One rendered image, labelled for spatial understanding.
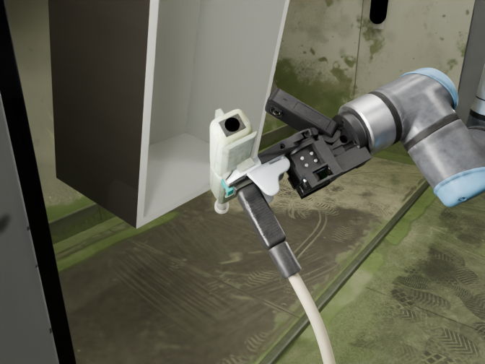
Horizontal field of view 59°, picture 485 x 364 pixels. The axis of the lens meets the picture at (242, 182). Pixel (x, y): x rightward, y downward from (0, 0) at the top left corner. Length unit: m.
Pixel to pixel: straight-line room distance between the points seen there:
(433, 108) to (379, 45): 2.35
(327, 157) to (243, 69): 0.98
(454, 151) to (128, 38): 0.71
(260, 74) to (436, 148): 0.94
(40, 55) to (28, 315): 1.96
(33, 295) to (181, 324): 1.11
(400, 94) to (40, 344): 0.56
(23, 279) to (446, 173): 0.56
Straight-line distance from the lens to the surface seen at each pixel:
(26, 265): 0.42
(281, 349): 1.43
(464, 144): 0.71
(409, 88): 0.71
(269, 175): 0.61
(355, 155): 0.66
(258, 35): 1.53
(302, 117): 0.65
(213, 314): 1.54
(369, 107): 0.67
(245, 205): 0.60
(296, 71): 3.32
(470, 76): 2.92
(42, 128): 2.15
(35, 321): 0.45
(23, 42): 2.34
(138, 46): 1.02
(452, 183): 0.70
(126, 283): 1.74
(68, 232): 2.07
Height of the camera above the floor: 1.03
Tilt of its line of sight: 23 degrees down
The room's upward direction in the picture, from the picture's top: straight up
